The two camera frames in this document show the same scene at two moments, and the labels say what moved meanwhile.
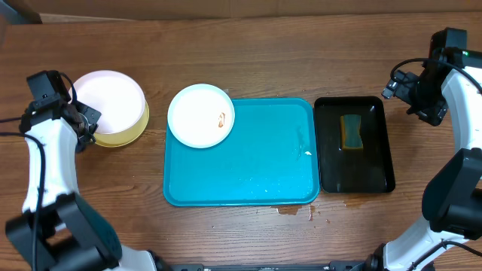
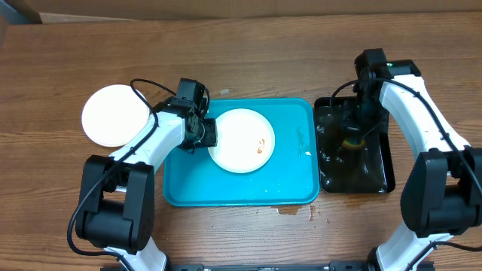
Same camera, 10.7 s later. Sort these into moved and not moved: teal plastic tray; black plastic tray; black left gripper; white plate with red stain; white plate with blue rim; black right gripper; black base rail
Moved: black right gripper; white plate with blue rim; black left gripper; white plate with red stain
Not moved: black base rail; black plastic tray; teal plastic tray
